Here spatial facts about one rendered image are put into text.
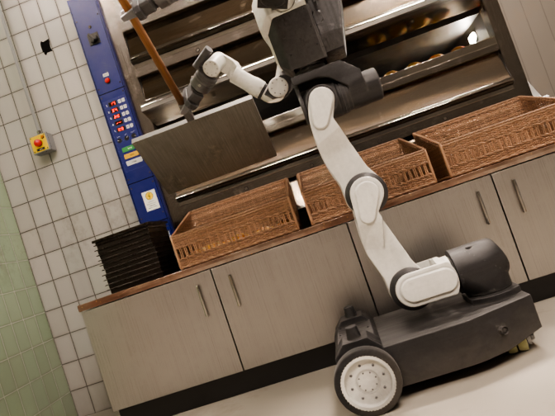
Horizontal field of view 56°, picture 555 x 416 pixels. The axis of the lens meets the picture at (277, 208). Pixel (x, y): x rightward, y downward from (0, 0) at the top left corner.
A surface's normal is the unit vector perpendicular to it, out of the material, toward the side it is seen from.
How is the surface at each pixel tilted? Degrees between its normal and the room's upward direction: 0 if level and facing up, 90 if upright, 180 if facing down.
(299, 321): 90
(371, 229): 114
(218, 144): 142
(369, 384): 90
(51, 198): 90
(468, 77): 70
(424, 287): 90
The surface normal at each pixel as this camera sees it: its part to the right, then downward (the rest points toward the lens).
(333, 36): -0.02, 0.42
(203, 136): 0.19, 0.74
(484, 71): -0.21, -0.33
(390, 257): -0.11, -0.01
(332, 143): 0.17, 0.31
